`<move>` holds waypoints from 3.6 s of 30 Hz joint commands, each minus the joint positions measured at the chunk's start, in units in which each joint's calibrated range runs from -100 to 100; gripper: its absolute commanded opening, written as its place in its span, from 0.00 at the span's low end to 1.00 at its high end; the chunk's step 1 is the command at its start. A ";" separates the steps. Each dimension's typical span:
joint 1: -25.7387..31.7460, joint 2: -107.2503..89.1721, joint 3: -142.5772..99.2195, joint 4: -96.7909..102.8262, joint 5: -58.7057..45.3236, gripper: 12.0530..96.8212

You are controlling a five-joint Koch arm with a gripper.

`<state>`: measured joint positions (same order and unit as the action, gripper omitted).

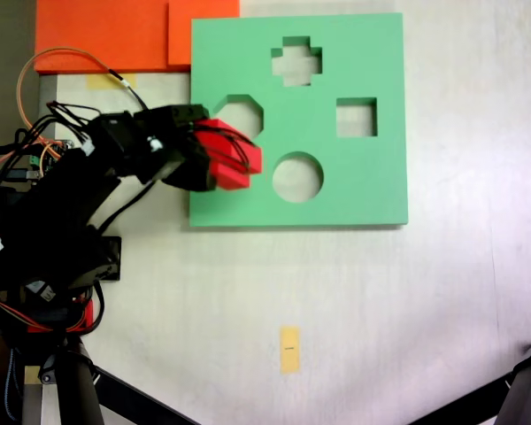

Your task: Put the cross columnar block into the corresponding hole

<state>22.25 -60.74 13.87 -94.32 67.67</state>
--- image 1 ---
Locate yellow masking tape piece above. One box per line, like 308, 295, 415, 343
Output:
86, 73, 138, 90

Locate circuit board with terminals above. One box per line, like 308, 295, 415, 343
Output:
26, 139, 75, 181

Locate green shape hole board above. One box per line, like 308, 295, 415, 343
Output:
188, 12, 410, 230

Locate large orange foam slab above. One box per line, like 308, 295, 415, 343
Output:
34, 0, 170, 74

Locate red cross columnar block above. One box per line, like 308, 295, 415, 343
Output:
193, 118, 264, 192

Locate yellow tape label strip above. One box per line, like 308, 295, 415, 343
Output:
279, 326, 302, 375

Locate blue braided cable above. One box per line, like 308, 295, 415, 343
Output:
3, 348, 19, 422

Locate thin orange wire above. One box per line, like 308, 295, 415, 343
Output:
16, 47, 129, 147

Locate thin black arm wires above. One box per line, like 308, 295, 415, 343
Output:
46, 100, 104, 148

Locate black tripod brace bar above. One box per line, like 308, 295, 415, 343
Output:
90, 366, 198, 425

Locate thin black tripod leg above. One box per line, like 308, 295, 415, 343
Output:
409, 374, 514, 425

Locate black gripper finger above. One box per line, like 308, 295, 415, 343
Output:
162, 148, 218, 193
172, 104, 211, 132

